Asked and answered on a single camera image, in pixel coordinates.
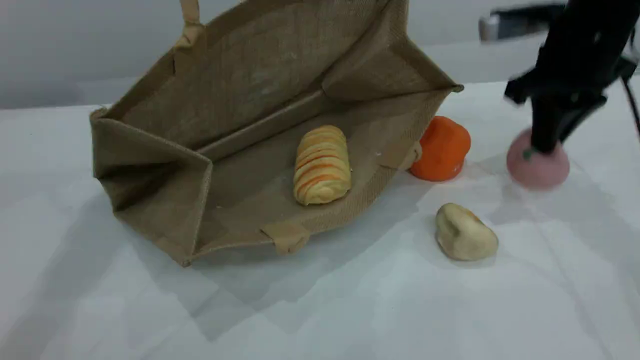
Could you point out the brown jute tote bag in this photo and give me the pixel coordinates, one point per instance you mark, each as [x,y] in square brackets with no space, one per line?
[250,75]

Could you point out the long striped bread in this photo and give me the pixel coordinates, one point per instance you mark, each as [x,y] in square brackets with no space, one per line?
[322,167]

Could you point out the pink toy peach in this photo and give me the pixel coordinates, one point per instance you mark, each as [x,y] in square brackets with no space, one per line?
[542,170]

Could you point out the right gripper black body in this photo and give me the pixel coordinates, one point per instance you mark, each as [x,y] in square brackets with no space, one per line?
[580,55]

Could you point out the small cream bread roll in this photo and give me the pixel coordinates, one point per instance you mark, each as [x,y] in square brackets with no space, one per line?
[465,235]

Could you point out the orange toy fruit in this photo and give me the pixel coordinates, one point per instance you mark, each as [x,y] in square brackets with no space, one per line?
[445,150]

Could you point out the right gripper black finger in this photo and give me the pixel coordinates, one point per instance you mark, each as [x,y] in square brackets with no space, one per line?
[545,125]
[575,117]

